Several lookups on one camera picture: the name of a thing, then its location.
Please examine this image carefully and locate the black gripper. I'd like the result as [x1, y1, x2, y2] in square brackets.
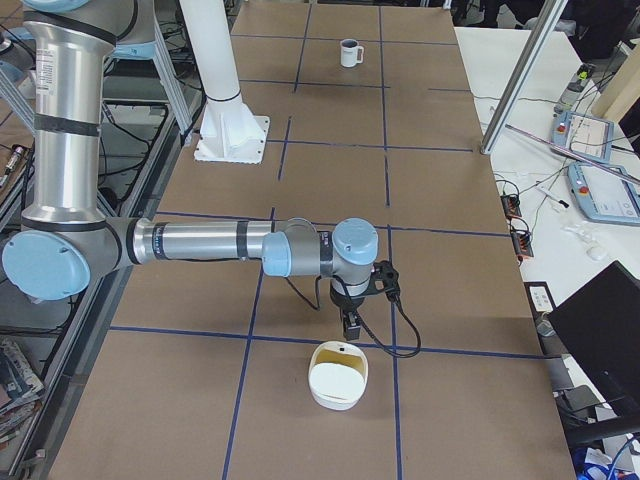
[330, 287, 364, 341]

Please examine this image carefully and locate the white mug with handle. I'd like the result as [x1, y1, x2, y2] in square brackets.
[340, 38, 365, 68]

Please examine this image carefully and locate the white oval bin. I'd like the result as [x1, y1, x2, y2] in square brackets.
[308, 341, 369, 411]

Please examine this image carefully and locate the black monitor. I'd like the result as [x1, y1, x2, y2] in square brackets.
[549, 261, 639, 416]

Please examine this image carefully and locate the reacher grabber tool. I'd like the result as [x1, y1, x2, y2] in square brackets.
[505, 124, 640, 186]

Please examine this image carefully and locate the near blue teach pendant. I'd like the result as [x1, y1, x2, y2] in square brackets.
[567, 162, 639, 226]

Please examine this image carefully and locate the blue teach pendant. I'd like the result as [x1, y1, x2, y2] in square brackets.
[551, 111, 614, 164]
[567, 162, 639, 226]

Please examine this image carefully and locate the far blue teach pendant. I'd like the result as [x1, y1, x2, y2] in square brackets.
[551, 111, 614, 164]

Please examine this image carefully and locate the clear water bottle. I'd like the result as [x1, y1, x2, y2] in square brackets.
[554, 63, 596, 115]

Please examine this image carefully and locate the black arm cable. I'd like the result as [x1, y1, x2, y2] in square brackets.
[284, 277, 422, 358]

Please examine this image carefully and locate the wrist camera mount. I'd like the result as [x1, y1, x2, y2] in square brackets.
[368, 260, 401, 302]

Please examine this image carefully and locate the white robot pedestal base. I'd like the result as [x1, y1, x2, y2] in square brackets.
[180, 0, 270, 164]

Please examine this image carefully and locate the aluminium frame post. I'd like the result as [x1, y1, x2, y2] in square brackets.
[480, 0, 568, 155]

